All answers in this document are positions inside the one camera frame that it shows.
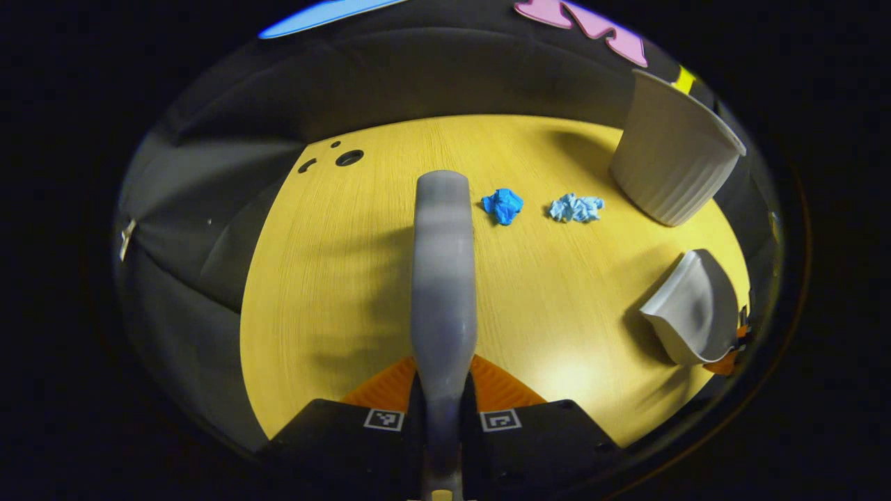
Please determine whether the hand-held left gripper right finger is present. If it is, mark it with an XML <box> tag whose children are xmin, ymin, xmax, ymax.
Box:
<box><xmin>463</xmin><ymin>355</ymin><xmax>622</xmax><ymax>501</ymax></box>

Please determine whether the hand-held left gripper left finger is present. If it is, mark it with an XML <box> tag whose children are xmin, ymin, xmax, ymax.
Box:
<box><xmin>258</xmin><ymin>357</ymin><xmax>427</xmax><ymax>501</ymax></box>

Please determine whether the grey plastic dustpan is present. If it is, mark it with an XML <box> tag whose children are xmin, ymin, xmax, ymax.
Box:
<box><xmin>639</xmin><ymin>248</ymin><xmax>740</xmax><ymax>367</ymax></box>

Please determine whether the small grey broom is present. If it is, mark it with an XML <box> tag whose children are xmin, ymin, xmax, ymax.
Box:
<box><xmin>410</xmin><ymin>170</ymin><xmax>478</xmax><ymax>501</ymax></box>

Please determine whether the white ribbed garbage bin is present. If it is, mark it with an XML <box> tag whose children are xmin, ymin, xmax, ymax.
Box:
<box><xmin>610</xmin><ymin>68</ymin><xmax>748</xmax><ymax>228</ymax></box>

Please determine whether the light blue paper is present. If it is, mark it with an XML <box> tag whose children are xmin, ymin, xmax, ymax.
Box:
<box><xmin>546</xmin><ymin>193</ymin><xmax>605</xmax><ymax>224</ymax></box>

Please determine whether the dark blue paper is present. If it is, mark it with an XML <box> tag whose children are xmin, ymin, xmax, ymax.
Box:
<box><xmin>482</xmin><ymin>188</ymin><xmax>524</xmax><ymax>226</ymax></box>

